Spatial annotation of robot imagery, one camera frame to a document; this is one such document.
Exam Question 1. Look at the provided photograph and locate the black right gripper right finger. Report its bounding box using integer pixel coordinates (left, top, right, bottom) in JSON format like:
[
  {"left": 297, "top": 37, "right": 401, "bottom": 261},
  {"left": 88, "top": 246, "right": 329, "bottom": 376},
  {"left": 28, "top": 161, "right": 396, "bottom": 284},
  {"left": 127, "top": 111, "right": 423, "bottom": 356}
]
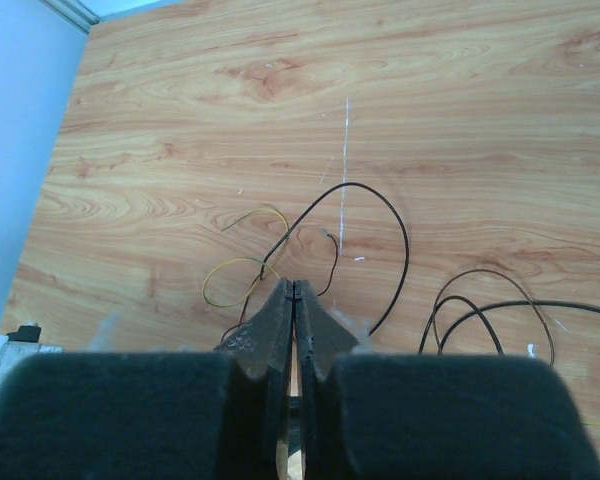
[{"left": 294, "top": 281, "right": 600, "bottom": 479}]

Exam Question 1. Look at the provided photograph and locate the green yellow wire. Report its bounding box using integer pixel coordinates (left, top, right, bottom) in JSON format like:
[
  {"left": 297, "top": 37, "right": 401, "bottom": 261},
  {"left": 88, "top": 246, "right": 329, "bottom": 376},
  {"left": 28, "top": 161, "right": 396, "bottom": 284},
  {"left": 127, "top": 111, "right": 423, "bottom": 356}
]
[{"left": 203, "top": 207, "right": 290, "bottom": 309}]

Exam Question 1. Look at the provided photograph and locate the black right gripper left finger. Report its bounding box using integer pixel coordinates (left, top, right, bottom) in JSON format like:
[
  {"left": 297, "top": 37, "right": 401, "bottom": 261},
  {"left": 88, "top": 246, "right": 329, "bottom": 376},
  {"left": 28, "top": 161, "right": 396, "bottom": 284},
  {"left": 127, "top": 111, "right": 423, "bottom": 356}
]
[{"left": 0, "top": 280, "right": 293, "bottom": 479}]

